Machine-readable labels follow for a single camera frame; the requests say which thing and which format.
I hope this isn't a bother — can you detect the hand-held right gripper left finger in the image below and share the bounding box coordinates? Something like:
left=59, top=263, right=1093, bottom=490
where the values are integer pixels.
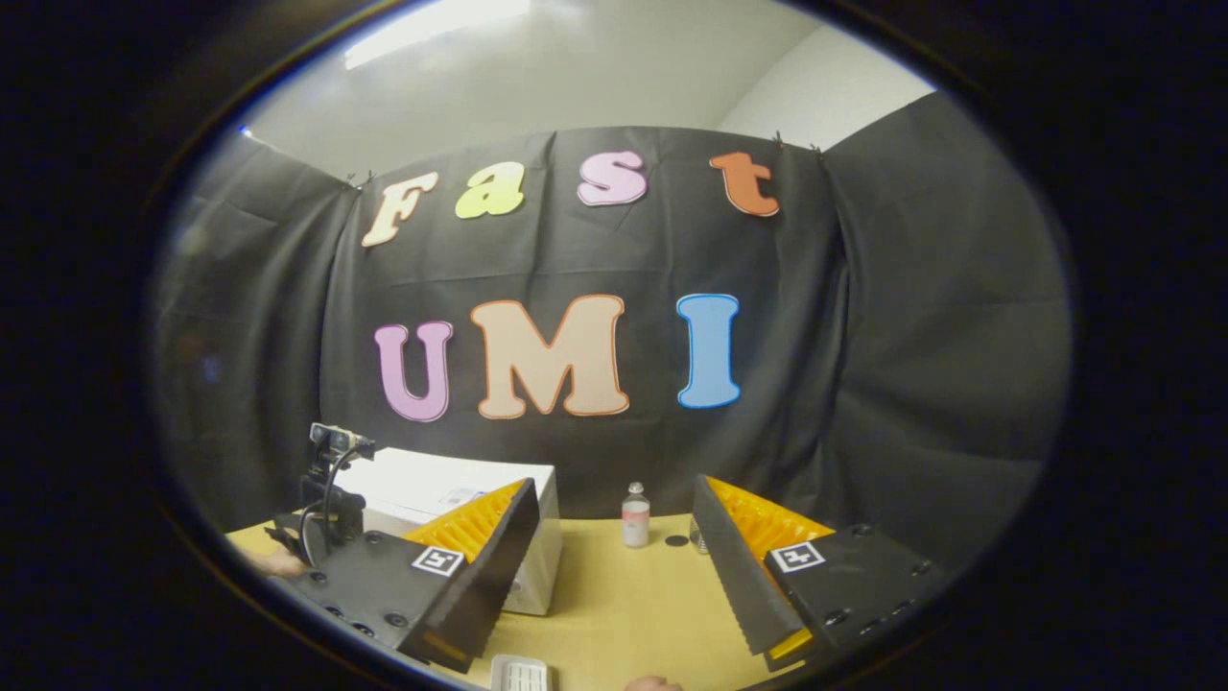
left=278, top=477, right=541, bottom=675

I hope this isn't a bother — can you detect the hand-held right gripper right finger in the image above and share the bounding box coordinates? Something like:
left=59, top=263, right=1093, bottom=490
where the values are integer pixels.
left=690, top=473, right=953, bottom=673

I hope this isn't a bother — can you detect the white microwave oven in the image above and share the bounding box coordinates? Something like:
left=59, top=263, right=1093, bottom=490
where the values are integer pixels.
left=331, top=446, right=563, bottom=617

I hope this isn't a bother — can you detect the small rectangular food tray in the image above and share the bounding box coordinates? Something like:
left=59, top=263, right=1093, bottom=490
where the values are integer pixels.
left=489, top=655, right=551, bottom=691

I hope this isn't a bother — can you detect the clear bottle with pink label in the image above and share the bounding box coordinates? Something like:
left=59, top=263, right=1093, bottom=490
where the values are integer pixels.
left=621, top=481, right=652, bottom=550

